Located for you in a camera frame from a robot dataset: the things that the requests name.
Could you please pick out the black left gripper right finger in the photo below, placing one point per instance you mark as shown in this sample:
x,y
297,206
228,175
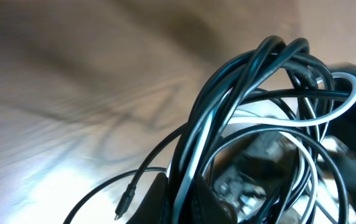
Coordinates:
x,y
204,206

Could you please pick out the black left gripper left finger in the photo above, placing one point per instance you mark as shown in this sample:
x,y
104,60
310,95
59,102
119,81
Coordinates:
x,y
155,208

